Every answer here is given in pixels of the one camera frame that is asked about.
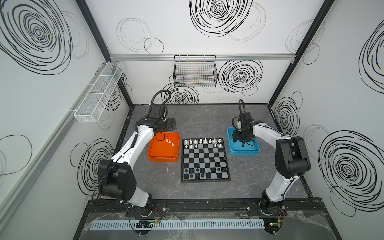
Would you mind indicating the black vertical frame post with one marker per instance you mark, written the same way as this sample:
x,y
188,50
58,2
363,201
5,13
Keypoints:
x,y
101,44

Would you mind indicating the black right frame post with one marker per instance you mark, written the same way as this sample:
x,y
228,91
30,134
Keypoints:
x,y
318,20

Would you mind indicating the white slotted cable duct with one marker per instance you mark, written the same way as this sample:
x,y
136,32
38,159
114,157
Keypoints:
x,y
212,224

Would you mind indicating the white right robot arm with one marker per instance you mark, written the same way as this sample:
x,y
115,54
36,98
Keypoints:
x,y
291,158

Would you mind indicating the aluminium wall rail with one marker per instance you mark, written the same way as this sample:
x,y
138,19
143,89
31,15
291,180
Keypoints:
x,y
203,57

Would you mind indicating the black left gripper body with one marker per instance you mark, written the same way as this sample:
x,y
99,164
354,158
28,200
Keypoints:
x,y
163,124

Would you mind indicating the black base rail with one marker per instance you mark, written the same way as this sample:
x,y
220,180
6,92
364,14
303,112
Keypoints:
x,y
162,208

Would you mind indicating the black and white chessboard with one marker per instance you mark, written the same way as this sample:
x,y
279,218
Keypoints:
x,y
205,162

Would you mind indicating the black wire basket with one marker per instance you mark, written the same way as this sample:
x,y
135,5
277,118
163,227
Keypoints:
x,y
195,74

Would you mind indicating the blue plastic tray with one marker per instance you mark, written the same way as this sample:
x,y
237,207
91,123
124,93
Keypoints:
x,y
238,149

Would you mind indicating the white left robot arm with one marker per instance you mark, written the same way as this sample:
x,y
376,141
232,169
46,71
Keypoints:
x,y
116,177

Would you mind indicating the orange plastic tray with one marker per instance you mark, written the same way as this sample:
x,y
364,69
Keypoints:
x,y
161,151

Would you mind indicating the white mesh shelf basket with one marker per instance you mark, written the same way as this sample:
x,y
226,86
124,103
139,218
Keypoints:
x,y
97,97

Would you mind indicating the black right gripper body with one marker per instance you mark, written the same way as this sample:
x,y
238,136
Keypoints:
x,y
240,136

